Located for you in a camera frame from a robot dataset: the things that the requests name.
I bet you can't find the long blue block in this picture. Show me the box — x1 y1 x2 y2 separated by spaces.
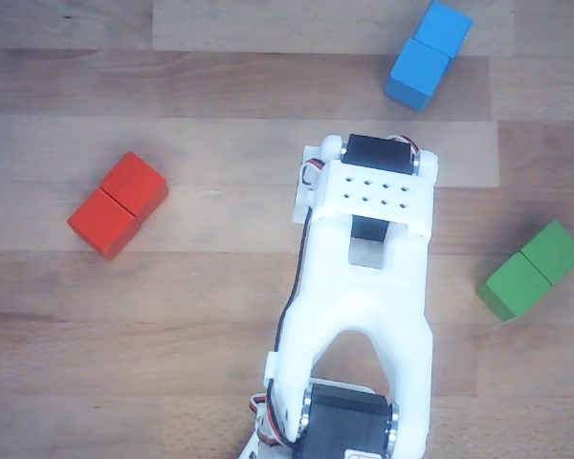
384 0 475 114

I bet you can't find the red white black servo cable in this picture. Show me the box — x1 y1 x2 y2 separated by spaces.
386 135 421 155

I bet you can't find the long red block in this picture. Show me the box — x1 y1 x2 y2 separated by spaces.
66 151 169 261

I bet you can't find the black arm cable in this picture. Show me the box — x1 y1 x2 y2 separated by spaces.
266 204 316 434

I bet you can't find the long green block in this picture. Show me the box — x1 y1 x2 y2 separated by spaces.
475 219 574 322

